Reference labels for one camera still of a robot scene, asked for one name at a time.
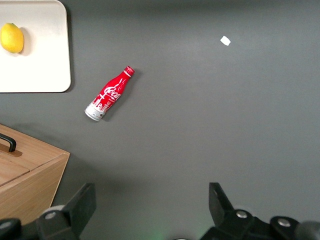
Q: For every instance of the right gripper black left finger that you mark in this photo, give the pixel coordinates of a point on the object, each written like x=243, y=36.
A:
x=72, y=215

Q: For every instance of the yellow lemon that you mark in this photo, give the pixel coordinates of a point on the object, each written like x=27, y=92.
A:
x=11, y=37

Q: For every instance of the beige rectangular plastic tray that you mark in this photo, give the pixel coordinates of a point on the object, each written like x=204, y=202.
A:
x=40, y=62

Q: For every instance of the red coca-cola aluminium bottle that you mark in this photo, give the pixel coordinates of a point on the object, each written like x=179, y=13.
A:
x=110, y=93

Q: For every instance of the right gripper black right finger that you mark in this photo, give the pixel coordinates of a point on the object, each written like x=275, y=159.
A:
x=225, y=215

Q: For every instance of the small white tape piece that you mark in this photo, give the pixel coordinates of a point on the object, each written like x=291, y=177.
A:
x=225, y=40

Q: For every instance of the wooden upper drawer front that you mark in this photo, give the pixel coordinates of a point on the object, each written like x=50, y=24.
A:
x=12, y=171

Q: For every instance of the wooden lower drawer front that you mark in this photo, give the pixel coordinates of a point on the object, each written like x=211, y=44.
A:
x=33, y=151

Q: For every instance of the wooden drawer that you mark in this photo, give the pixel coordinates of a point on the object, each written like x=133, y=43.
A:
x=12, y=171
x=33, y=151

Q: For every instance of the wooden two-drawer cabinet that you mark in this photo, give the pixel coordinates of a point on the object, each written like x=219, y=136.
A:
x=30, y=195

